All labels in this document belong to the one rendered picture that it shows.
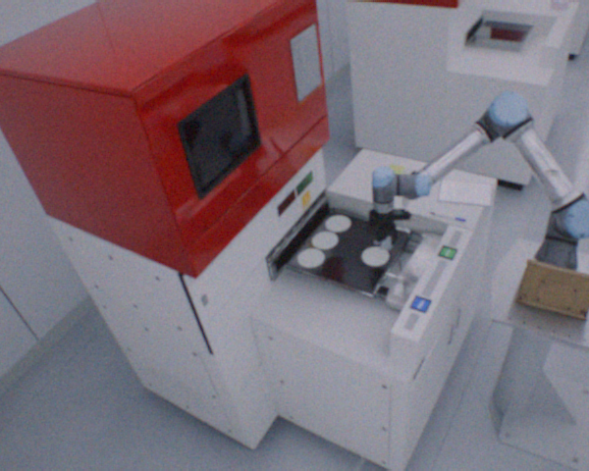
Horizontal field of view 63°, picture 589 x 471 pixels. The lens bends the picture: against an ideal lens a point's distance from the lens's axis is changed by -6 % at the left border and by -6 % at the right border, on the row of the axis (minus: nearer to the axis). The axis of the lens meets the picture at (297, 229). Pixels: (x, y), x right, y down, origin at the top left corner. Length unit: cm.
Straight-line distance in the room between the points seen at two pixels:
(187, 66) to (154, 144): 21
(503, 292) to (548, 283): 19
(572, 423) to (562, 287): 96
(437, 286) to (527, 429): 106
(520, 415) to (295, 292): 125
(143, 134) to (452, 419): 192
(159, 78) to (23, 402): 231
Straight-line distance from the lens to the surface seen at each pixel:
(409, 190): 171
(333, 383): 193
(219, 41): 137
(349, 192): 212
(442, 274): 179
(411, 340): 160
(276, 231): 187
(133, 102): 118
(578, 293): 186
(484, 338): 285
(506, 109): 174
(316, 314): 185
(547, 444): 258
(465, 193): 212
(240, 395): 209
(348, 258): 192
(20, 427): 309
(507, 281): 199
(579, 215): 175
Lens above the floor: 225
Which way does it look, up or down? 41 degrees down
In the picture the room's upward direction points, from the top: 9 degrees counter-clockwise
